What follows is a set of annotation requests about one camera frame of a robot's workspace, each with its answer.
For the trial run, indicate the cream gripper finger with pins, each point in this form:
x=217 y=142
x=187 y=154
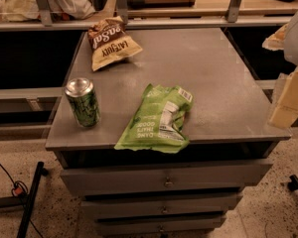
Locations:
x=285 y=111
x=275 y=42

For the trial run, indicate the green rice chip bag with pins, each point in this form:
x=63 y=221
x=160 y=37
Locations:
x=158 y=122

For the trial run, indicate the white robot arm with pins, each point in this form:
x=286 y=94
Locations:
x=285 y=39

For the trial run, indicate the brown chip bag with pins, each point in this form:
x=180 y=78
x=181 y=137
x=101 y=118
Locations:
x=110 y=43

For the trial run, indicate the black stand leg right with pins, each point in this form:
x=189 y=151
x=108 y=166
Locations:
x=293 y=184

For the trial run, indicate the black stand leg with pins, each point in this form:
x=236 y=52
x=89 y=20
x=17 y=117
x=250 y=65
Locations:
x=24 y=197
x=293 y=184

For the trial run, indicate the grey drawer cabinet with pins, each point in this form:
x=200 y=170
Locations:
x=183 y=130

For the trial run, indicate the green soda can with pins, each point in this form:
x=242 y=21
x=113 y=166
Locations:
x=82 y=98

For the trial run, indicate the white cloth bundle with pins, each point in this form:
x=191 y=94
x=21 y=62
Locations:
x=32 y=10

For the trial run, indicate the black stand leg left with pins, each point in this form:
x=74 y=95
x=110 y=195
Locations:
x=24 y=197

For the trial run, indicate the grey metal shelf rail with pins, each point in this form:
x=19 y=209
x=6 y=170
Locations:
x=205 y=13

